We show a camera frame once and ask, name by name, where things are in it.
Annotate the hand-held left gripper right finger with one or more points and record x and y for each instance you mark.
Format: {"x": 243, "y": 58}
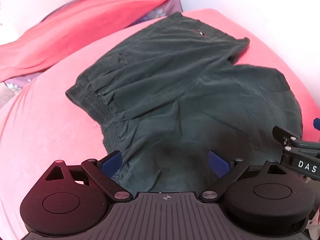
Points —
{"x": 218, "y": 164}

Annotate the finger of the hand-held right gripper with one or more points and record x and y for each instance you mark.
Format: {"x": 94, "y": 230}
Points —
{"x": 317, "y": 124}
{"x": 285, "y": 133}

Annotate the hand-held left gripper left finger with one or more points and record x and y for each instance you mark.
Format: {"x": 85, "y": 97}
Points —
{"x": 111, "y": 164}

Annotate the dark green pants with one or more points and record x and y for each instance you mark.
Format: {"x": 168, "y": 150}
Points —
{"x": 175, "y": 80}

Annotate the pink bed sheet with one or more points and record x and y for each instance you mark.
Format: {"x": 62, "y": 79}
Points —
{"x": 50, "y": 130}

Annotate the red blanket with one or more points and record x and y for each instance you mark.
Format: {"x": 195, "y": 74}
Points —
{"x": 75, "y": 30}

